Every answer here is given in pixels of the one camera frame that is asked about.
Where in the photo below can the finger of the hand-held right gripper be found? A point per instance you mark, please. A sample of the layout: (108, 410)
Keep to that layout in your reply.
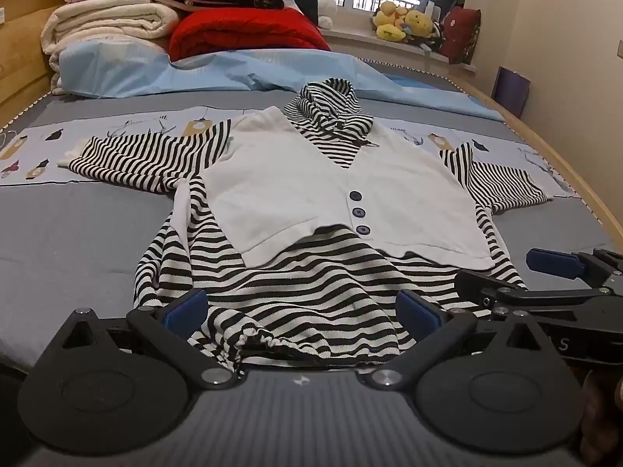
(477, 284)
(550, 260)

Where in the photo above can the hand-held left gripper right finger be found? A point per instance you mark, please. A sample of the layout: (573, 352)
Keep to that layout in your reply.
(418, 314)

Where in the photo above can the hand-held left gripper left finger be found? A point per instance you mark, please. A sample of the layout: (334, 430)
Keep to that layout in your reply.
(187, 307)

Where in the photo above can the striped hooded sweater white vest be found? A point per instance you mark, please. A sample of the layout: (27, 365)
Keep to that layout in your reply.
(292, 189)

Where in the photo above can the person's right hand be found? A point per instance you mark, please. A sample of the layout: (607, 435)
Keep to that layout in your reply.
(603, 413)

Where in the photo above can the bright blue cloth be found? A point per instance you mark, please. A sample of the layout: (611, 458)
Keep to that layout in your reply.
(413, 81)

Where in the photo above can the light blue quilt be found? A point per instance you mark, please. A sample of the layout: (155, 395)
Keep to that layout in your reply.
(219, 70)

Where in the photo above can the red cushion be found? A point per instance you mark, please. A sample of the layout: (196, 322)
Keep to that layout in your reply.
(460, 34)

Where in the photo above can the yellow plush toy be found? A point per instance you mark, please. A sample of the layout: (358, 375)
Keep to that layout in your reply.
(392, 24)
(419, 22)

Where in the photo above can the window sill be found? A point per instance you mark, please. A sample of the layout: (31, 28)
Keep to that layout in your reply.
(360, 39)

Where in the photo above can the red blanket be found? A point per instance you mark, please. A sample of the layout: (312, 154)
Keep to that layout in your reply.
(243, 34)

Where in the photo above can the cream folded blanket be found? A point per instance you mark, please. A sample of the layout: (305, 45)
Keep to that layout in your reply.
(107, 24)

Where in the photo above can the wooden headboard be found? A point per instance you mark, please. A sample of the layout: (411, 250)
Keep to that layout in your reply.
(27, 53)

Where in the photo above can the white plush toy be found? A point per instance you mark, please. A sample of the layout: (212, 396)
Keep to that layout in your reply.
(327, 9)

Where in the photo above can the wooden bed frame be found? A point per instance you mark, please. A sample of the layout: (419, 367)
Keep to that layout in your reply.
(574, 175)

